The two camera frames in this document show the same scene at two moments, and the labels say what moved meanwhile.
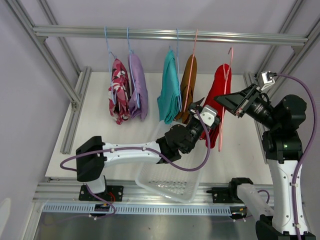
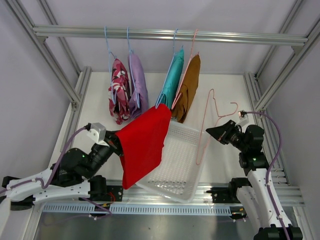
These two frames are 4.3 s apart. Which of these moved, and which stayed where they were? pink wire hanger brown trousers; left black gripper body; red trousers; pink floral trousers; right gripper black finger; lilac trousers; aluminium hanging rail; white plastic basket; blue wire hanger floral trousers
Moved: pink wire hanger brown trousers; red trousers; right gripper black finger; left black gripper body
Stayed: blue wire hanger floral trousers; aluminium hanging rail; pink floral trousers; lilac trousers; white plastic basket
